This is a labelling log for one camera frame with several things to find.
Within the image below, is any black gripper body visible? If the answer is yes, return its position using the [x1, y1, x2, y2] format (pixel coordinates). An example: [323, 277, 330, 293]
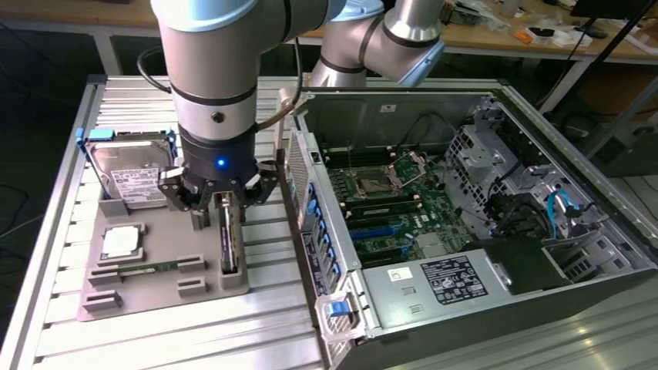
[178, 126, 259, 193]

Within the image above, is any green gpu card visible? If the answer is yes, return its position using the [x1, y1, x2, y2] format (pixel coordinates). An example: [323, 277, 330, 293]
[214, 190, 244, 275]

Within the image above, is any blue expansion slot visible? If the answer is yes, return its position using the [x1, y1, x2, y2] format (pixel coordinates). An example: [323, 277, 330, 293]
[351, 227, 410, 240]

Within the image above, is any grey parts rack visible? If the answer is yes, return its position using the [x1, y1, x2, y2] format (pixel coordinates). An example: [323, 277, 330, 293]
[75, 156, 251, 323]

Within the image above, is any silver cpu chip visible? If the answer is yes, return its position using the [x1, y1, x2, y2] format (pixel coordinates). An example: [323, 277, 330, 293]
[100, 227, 148, 257]

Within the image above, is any green ram stick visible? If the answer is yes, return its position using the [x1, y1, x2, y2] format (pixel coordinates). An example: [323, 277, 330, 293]
[118, 261, 182, 275]

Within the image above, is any cpu socket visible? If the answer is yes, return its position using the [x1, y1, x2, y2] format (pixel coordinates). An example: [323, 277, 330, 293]
[354, 167, 391, 197]

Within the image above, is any black ram stick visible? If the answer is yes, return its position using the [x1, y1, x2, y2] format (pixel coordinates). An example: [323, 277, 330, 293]
[347, 198, 421, 219]

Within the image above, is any metal socket cover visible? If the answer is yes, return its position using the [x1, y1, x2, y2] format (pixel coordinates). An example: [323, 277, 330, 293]
[387, 152, 431, 190]

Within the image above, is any green motherboard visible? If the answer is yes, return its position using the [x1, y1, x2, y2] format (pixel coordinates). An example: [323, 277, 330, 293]
[323, 148, 495, 269]

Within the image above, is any blue case latch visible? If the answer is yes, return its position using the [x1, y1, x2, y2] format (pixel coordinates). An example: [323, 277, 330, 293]
[323, 300, 351, 319]

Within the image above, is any silver chipset heatsink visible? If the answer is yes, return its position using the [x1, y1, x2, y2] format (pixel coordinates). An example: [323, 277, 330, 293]
[414, 233, 450, 258]

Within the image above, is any grey power supply unit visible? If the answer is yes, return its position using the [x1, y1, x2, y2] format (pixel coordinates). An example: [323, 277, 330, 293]
[362, 248, 515, 332]

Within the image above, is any black fan shroud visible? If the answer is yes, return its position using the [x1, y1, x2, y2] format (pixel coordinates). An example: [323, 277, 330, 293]
[482, 237, 575, 296]

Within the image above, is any long wooden desk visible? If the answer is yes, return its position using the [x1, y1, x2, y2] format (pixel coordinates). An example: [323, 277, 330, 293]
[298, 0, 658, 113]

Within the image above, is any clear plastic bags pile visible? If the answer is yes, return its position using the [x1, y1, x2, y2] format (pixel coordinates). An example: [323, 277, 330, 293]
[446, 0, 521, 30]

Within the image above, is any open pc case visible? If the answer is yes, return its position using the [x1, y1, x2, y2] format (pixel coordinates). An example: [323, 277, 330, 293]
[275, 86, 658, 370]

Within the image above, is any metal disk bay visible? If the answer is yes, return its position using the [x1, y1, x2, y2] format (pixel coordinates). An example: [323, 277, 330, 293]
[542, 223, 649, 284]

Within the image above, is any orange and white box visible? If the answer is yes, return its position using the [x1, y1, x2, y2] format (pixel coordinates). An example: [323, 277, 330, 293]
[513, 25, 585, 48]

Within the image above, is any black box under desk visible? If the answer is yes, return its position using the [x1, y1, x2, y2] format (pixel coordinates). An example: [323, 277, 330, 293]
[590, 123, 658, 178]

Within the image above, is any black slanted pole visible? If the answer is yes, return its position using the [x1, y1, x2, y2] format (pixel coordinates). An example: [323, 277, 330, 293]
[566, 0, 650, 62]

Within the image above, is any black computer monitor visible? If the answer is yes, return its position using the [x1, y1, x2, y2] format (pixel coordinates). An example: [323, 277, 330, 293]
[569, 0, 658, 39]

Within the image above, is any hard disk with blue bracket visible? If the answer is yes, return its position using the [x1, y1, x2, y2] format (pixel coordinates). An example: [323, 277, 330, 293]
[75, 126, 180, 211]

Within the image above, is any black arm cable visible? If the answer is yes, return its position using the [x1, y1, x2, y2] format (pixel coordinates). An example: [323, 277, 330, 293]
[136, 45, 174, 96]

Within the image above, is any cable with metal connector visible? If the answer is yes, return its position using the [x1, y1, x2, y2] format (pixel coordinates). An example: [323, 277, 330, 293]
[254, 36, 310, 132]

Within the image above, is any metal bracket frame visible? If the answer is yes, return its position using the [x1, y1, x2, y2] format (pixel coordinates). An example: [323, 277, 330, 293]
[445, 98, 521, 182]

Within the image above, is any wooden desk with white frame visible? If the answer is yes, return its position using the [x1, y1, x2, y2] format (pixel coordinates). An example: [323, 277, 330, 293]
[0, 0, 330, 76]

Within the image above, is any black wire bundle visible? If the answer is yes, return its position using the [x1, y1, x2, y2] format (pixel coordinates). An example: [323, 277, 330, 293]
[486, 190, 549, 242]

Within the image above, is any blue disk wire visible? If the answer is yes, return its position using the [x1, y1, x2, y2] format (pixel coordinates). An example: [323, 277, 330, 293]
[547, 188, 582, 242]

